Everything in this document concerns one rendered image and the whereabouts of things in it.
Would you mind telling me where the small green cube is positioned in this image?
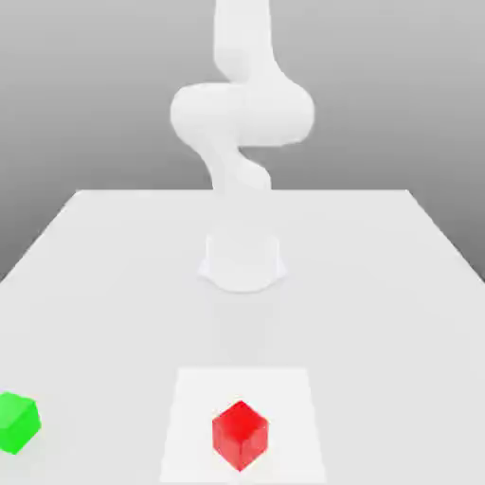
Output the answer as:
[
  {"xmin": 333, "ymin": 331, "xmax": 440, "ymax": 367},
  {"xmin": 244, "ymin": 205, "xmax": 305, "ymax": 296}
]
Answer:
[{"xmin": 0, "ymin": 391, "xmax": 43, "ymax": 456}]

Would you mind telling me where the small red cube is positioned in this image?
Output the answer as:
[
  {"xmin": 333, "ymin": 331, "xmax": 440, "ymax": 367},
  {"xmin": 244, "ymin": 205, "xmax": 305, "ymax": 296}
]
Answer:
[{"xmin": 211, "ymin": 400, "xmax": 270, "ymax": 473}]

